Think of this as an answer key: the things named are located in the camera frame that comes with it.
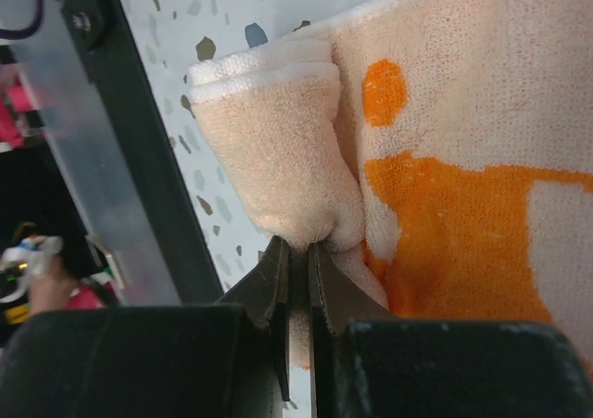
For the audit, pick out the orange patterned towel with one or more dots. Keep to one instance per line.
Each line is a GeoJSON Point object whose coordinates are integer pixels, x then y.
{"type": "Point", "coordinates": [441, 149]}

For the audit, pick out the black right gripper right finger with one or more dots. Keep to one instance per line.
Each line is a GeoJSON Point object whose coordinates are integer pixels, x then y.
{"type": "Point", "coordinates": [365, 362]}

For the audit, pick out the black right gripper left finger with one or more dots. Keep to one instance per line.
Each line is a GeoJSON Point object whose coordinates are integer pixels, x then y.
{"type": "Point", "coordinates": [226, 359]}

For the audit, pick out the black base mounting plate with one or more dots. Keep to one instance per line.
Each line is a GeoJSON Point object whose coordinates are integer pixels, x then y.
{"type": "Point", "coordinates": [175, 267]}

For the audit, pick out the aluminium frame rail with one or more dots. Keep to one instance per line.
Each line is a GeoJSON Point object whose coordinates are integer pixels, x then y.
{"type": "Point", "coordinates": [78, 131]}

